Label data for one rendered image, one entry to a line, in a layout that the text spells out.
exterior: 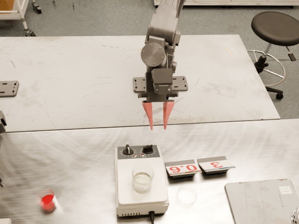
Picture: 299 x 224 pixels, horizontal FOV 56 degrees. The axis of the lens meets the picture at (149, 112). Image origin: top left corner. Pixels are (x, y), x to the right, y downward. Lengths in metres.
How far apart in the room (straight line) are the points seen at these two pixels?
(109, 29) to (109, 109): 1.96
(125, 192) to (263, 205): 0.38
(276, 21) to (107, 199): 1.65
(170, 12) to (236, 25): 2.43
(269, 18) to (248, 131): 1.23
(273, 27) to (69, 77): 1.38
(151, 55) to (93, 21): 2.35
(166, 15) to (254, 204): 0.56
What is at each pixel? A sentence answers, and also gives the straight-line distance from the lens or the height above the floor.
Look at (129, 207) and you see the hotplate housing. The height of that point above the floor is 0.97.
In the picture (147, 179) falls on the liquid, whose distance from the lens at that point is 0.69.
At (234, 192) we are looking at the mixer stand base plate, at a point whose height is 0.91.
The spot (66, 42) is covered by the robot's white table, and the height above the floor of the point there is 0.90.
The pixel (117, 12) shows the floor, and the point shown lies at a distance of 3.11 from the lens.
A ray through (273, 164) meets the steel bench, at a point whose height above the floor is 0.90.
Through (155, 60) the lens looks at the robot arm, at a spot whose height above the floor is 1.21.
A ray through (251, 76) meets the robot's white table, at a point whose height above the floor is 0.90.
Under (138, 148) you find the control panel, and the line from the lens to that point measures 0.82.
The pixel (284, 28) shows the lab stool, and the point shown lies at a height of 0.64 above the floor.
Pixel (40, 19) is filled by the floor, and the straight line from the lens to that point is 3.08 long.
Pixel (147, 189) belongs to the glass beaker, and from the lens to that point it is 0.68.
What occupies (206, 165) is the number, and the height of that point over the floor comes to 0.92.
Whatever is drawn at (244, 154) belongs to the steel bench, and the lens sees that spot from 0.93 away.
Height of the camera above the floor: 1.64
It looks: 51 degrees down
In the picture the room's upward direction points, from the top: 6 degrees clockwise
